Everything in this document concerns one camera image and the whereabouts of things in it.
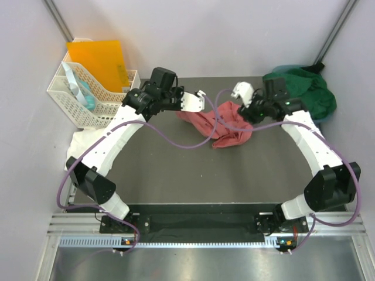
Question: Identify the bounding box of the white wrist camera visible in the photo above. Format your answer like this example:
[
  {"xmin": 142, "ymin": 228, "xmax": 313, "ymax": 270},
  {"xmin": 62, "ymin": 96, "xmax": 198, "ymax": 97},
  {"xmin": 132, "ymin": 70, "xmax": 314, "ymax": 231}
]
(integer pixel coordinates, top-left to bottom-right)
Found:
[
  {"xmin": 231, "ymin": 81, "xmax": 255, "ymax": 108},
  {"xmin": 181, "ymin": 90, "xmax": 206, "ymax": 112}
]

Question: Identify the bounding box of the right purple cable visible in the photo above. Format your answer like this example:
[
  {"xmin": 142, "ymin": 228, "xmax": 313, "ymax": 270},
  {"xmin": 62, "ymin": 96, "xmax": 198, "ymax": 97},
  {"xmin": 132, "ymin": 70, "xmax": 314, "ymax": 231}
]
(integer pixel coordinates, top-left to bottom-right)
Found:
[{"xmin": 215, "ymin": 89, "xmax": 362, "ymax": 226}]

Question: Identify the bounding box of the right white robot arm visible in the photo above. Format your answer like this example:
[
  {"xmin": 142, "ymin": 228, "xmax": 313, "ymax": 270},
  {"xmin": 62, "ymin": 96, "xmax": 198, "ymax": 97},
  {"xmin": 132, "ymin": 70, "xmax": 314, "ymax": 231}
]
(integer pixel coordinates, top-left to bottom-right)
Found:
[{"xmin": 231, "ymin": 78, "xmax": 361, "ymax": 232}]

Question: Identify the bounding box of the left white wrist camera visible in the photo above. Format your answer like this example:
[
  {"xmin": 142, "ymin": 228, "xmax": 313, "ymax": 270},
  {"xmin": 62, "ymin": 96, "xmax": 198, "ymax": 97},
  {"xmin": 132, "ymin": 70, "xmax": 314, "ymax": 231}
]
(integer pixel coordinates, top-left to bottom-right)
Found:
[{"xmin": 181, "ymin": 90, "xmax": 206, "ymax": 112}]

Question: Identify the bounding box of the dark grey table mat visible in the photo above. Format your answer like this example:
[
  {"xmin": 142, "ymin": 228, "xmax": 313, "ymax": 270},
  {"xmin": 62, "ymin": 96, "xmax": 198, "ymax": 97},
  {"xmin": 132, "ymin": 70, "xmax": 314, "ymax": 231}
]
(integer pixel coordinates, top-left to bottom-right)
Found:
[{"xmin": 66, "ymin": 76, "xmax": 349, "ymax": 211}]

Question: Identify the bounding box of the green t shirt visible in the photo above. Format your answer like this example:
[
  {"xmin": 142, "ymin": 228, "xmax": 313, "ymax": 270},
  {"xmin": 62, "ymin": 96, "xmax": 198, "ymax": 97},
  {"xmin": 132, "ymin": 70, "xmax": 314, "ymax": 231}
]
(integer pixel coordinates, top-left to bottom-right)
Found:
[{"xmin": 262, "ymin": 66, "xmax": 337, "ymax": 120}]

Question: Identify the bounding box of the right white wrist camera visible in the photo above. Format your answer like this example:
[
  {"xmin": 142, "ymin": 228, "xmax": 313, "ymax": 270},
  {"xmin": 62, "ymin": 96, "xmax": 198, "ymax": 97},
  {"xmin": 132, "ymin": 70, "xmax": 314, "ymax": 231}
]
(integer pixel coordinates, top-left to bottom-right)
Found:
[{"xmin": 231, "ymin": 81, "xmax": 255, "ymax": 108}]

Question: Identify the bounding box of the pink t shirt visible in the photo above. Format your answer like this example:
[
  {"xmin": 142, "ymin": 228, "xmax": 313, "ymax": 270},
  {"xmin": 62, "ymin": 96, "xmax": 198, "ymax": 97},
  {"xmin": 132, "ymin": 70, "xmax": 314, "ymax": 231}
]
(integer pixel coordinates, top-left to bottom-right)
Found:
[{"xmin": 175, "ymin": 101, "xmax": 254, "ymax": 150}]

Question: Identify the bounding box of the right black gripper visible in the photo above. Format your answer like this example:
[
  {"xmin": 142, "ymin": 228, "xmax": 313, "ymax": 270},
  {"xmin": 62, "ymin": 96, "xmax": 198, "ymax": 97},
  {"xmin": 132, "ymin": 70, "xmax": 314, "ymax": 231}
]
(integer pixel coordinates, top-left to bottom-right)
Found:
[{"xmin": 237, "ymin": 90, "xmax": 272, "ymax": 128}]

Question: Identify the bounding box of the white folded t shirt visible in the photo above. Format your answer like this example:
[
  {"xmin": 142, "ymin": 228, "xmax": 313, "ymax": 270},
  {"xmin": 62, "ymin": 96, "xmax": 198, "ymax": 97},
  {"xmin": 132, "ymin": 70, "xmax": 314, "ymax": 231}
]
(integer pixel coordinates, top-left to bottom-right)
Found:
[{"xmin": 64, "ymin": 128, "xmax": 127, "ymax": 176}]

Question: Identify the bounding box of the grey slotted cable duct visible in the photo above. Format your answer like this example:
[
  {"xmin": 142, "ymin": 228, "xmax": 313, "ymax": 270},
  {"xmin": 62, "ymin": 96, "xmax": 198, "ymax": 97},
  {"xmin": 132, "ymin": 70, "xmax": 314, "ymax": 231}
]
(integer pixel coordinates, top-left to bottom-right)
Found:
[{"xmin": 59, "ymin": 236, "xmax": 295, "ymax": 249}]

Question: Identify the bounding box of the white perforated desk organizer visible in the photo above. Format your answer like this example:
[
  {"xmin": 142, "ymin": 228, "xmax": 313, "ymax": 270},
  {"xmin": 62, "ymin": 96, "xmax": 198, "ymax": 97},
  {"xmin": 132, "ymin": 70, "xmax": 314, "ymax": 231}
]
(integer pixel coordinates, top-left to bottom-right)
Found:
[{"xmin": 47, "ymin": 39, "xmax": 141, "ymax": 129}]

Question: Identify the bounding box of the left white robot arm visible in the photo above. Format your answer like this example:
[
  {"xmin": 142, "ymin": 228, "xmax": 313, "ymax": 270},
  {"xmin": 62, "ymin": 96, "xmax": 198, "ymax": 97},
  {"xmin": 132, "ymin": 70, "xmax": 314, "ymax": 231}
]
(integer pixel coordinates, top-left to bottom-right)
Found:
[{"xmin": 67, "ymin": 67, "xmax": 183, "ymax": 232}]

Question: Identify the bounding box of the aluminium frame rail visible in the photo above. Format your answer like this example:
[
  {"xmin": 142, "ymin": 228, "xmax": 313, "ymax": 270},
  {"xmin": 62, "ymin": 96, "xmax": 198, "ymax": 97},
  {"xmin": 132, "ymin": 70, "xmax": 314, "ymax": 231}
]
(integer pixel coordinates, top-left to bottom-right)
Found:
[{"xmin": 42, "ymin": 0, "xmax": 74, "ymax": 42}]

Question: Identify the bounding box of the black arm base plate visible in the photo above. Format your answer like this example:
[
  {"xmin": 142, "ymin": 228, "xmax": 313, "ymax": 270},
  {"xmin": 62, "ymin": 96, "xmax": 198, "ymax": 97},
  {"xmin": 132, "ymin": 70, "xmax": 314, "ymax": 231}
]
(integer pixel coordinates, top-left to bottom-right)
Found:
[{"xmin": 99, "ymin": 203, "xmax": 308, "ymax": 243}]

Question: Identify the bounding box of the orange plastic board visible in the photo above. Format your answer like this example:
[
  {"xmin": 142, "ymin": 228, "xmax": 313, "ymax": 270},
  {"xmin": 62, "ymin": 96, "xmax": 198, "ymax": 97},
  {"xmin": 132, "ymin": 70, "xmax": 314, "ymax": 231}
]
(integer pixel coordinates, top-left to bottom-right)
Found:
[{"xmin": 66, "ymin": 40, "xmax": 130, "ymax": 92}]

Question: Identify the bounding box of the blue laundry basket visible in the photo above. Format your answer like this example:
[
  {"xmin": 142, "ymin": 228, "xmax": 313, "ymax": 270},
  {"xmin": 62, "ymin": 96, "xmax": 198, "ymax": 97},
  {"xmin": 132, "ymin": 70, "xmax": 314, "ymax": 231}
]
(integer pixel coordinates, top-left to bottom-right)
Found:
[{"xmin": 271, "ymin": 64, "xmax": 335, "ymax": 124}]

